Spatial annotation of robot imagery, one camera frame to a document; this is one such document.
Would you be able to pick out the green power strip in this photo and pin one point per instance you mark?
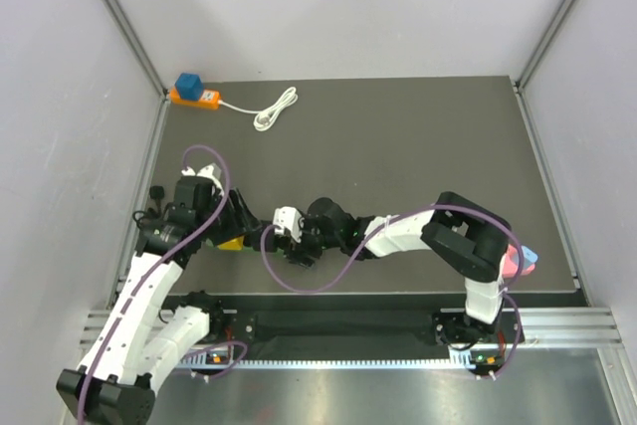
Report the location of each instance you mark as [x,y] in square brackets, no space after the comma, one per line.
[284,244]

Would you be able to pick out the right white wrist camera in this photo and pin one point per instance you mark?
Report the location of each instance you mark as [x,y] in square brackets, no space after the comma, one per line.
[288,222]

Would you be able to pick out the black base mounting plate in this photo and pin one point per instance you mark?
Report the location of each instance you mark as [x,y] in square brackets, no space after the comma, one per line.
[341,327]

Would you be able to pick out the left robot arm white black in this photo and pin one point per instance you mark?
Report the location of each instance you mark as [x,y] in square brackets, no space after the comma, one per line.
[118,380]

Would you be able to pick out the black plug adapter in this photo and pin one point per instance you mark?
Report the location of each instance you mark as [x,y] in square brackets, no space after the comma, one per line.
[263,238]

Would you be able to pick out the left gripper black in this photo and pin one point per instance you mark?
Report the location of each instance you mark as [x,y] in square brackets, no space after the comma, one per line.
[241,222]

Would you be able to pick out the yellow plug adapter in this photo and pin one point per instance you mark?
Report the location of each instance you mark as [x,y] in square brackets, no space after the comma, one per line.
[235,244]

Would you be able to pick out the light blue plug adapter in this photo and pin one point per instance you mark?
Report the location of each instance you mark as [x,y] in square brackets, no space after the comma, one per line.
[530,257]

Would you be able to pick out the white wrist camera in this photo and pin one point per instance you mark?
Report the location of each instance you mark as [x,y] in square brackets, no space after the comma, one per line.
[211,171]
[288,222]

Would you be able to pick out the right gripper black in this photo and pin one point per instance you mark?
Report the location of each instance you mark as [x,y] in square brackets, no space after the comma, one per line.
[308,221]

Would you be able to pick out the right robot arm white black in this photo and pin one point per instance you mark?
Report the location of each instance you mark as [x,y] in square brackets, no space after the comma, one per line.
[467,237]

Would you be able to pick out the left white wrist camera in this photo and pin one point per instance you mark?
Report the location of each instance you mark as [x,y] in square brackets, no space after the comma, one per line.
[211,171]

